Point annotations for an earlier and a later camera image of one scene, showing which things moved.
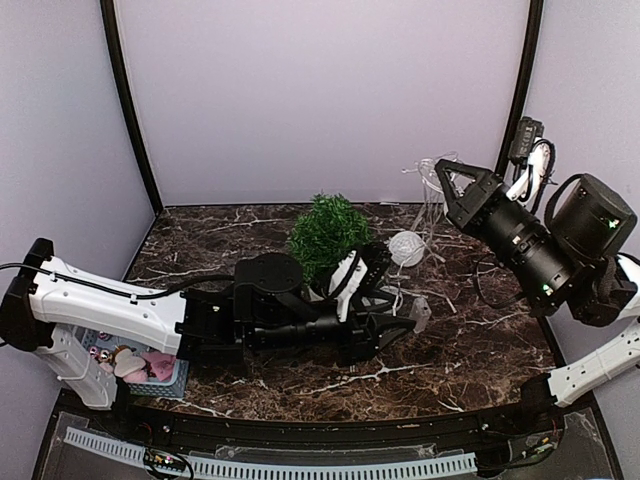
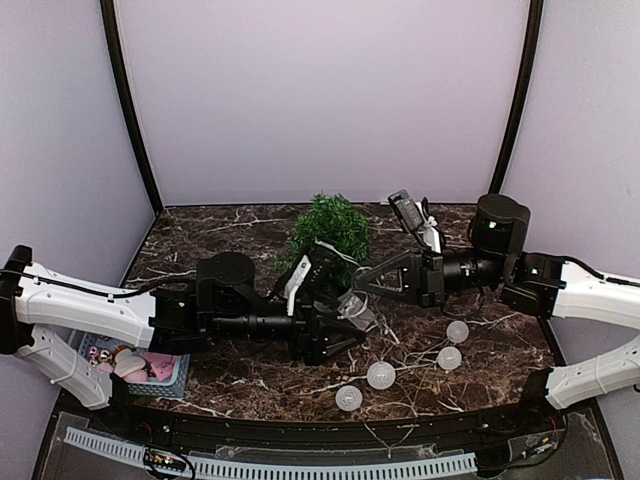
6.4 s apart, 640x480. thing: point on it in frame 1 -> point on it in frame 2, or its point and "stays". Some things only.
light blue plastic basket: (149, 371) stays
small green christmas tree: (326, 232) stays
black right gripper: (463, 209) -> (411, 276)
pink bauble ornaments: (133, 365) stays
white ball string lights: (407, 248) -> (382, 375)
